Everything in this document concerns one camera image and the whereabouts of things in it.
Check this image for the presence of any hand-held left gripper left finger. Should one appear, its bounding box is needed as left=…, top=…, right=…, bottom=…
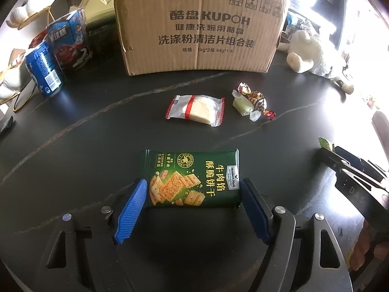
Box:
left=36, top=178, right=150, bottom=292

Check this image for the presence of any pale green wrapped candy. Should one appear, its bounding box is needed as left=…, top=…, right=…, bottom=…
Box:
left=232, top=90, right=262, bottom=122

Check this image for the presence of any person's right hand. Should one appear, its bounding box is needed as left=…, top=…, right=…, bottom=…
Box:
left=353, top=221, right=379, bottom=261

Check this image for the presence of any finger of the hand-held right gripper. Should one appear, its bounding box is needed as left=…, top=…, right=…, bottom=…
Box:
left=318, top=147, right=351, bottom=174
left=334, top=145, right=389, bottom=193

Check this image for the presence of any small green candy packet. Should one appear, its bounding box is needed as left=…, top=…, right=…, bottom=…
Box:
left=318, top=137, right=335, bottom=151

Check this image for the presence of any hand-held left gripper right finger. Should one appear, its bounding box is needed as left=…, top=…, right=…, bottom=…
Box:
left=239, top=178, right=350, bottom=292

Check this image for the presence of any grey sofa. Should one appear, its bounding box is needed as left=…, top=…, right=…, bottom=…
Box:
left=372, top=111, right=389, bottom=146

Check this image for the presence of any white red striped snack packet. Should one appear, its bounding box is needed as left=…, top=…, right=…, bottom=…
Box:
left=166, top=95, right=225, bottom=128

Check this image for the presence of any blue snack bag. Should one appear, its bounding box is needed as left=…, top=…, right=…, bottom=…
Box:
left=45, top=9, right=94, bottom=73

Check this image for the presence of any green cracker packet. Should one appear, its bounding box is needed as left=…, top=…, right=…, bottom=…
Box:
left=143, top=149, right=242, bottom=209

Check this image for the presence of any white plush sheep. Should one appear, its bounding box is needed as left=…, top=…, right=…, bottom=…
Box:
left=278, top=30, right=355, bottom=95

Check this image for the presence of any brown cardboard box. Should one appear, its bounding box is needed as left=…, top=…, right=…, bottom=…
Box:
left=113, top=0, right=292, bottom=76

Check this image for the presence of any blue soda can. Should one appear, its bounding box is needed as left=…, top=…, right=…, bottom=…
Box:
left=24, top=41, right=63, bottom=98

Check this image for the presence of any pale yellow gift box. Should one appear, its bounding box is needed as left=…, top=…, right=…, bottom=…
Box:
left=69, top=0, right=115, bottom=22

